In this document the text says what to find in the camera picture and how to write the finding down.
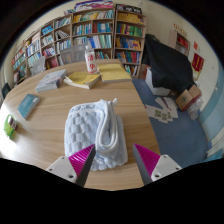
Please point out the yellow flat book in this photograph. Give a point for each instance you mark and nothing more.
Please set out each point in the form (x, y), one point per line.
(114, 72)

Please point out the grey mesh chair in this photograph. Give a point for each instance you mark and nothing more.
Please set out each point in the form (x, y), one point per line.
(73, 54)
(38, 66)

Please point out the teal book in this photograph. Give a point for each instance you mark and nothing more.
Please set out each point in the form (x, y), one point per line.
(28, 106)

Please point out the small wooden wall shelf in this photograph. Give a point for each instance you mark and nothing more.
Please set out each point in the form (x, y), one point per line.
(180, 41)

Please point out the brown cardboard box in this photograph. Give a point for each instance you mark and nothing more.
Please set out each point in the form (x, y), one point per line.
(186, 98)

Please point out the wooden bookshelf unit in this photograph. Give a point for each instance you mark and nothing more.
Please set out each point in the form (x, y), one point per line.
(96, 30)

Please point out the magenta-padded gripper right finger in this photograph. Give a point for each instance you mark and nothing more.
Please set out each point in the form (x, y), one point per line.
(150, 159)

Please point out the grey book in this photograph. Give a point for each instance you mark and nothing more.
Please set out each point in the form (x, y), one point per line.
(50, 80)

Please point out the dark office chair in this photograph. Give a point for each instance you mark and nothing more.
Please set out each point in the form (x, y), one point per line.
(5, 90)

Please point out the white box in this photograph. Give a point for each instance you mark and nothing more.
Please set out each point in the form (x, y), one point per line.
(155, 89)

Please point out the red wall banner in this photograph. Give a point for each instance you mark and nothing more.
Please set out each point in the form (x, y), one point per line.
(197, 62)

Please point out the green plastic container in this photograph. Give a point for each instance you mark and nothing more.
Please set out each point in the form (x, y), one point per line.
(8, 128)

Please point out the clear bottle with red label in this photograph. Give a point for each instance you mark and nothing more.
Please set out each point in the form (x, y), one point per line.
(90, 61)

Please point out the small dark jar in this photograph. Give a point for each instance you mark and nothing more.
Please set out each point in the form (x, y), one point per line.
(14, 122)

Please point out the white waffle towel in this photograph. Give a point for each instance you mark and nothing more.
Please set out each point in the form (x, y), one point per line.
(83, 130)

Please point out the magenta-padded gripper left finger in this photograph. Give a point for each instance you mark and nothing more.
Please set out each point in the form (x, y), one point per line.
(78, 160)

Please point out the yellow open booklet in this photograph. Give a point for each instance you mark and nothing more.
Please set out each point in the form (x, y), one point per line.
(81, 79)

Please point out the papers on floor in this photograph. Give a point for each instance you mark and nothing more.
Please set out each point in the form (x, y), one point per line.
(163, 112)

